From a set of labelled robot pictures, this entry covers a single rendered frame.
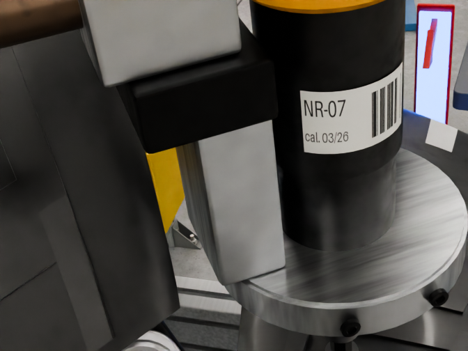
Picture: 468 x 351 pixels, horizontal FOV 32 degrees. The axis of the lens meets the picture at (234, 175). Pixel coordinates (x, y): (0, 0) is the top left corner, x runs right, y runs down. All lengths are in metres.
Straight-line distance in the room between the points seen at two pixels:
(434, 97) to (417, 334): 0.29
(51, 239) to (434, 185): 0.11
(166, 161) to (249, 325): 0.35
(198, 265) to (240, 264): 1.91
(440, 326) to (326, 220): 0.16
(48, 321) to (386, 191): 0.10
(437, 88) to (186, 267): 1.56
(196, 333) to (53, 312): 0.63
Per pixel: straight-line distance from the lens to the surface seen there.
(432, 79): 0.61
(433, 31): 0.55
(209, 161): 0.18
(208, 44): 0.17
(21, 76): 0.24
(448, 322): 0.37
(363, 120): 0.19
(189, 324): 0.85
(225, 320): 0.82
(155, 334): 0.23
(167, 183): 0.71
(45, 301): 0.23
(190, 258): 2.13
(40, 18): 0.17
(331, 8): 0.17
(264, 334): 0.36
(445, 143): 0.50
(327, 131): 0.19
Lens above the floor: 1.46
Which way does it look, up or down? 38 degrees down
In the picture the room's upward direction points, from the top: 8 degrees counter-clockwise
